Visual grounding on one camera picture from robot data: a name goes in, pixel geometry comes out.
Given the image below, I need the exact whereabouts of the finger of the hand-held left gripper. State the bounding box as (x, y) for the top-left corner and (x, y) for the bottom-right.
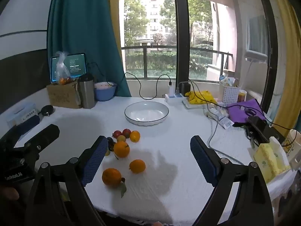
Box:
(0, 116), (41, 149)
(14, 124), (60, 163)

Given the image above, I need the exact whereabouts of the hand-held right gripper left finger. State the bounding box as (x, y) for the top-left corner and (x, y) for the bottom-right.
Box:
(25, 135), (109, 226)

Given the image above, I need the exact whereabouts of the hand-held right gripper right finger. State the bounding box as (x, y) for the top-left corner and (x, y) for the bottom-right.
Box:
(190, 135), (274, 226)

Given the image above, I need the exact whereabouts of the large orange with leaf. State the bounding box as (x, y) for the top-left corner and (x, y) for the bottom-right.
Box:
(102, 168), (127, 199)

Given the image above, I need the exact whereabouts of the large orange with stem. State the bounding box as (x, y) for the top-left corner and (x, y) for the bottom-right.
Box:
(113, 141), (130, 159)

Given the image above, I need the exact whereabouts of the white plate with dark rim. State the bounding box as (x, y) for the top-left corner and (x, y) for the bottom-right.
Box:
(124, 101), (170, 126)

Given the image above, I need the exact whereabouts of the person's left hand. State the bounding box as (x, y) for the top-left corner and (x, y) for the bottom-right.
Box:
(0, 187), (20, 201)

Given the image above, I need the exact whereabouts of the clear plastic storage box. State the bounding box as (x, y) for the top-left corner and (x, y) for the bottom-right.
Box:
(5, 102), (39, 129)

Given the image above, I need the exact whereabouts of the black round object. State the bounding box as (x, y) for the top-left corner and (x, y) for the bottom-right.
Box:
(40, 105), (55, 117)

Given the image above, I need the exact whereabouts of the brown cardboard box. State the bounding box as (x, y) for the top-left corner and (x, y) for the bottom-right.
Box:
(46, 79), (81, 109)

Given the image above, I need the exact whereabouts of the white tube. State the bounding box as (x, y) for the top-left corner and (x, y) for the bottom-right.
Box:
(207, 109), (234, 130)

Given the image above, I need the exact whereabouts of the white flat box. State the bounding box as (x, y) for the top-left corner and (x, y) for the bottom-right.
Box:
(182, 99), (218, 110)

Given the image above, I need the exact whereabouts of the clear plastic bag of fruit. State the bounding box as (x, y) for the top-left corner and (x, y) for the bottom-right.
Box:
(55, 51), (72, 85)

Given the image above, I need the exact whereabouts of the black device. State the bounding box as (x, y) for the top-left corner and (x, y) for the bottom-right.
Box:
(245, 115), (286, 145)

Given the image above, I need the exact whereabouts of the purple cloth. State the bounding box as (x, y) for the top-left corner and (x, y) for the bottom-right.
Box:
(227, 99), (265, 124)

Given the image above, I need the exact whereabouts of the yellow cloth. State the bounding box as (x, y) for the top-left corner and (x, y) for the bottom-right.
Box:
(185, 91), (217, 104)

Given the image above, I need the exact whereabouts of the yellow tissue pack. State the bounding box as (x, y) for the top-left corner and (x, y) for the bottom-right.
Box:
(253, 137), (291, 184)

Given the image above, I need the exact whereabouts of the blue plastic bowl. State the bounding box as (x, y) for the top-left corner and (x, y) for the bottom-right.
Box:
(94, 82), (117, 102)

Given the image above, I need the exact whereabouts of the white power strip box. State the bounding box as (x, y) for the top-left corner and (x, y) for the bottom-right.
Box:
(164, 93), (189, 103)

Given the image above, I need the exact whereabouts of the white perforated basket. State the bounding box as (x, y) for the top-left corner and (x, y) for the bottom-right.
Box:
(219, 83), (241, 107)

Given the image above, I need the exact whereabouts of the tablet with lit screen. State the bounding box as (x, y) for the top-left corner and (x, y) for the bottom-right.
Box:
(50, 53), (89, 84)

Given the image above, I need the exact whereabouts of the black charger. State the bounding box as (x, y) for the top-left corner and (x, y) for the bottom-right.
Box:
(179, 82), (191, 95)

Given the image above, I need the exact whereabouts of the cream printed cup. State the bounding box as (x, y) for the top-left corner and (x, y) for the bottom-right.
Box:
(281, 129), (301, 167)

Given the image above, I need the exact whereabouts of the teal curtain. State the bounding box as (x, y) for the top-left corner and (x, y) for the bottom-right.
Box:
(47, 0), (131, 97)

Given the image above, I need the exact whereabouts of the balcony railing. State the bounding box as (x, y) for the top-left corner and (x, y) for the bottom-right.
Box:
(121, 45), (233, 78)

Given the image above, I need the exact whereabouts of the yellow curtain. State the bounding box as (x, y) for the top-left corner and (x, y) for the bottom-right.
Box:
(266, 0), (301, 132)
(106, 0), (125, 97)

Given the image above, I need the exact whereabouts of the grey cable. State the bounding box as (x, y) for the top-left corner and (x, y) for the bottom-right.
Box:
(188, 81), (245, 166)

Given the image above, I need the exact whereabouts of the black charging cable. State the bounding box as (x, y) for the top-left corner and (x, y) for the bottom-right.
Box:
(125, 73), (172, 100)

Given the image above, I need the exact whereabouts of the black window frame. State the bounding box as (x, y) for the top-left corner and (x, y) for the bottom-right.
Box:
(173, 0), (191, 95)

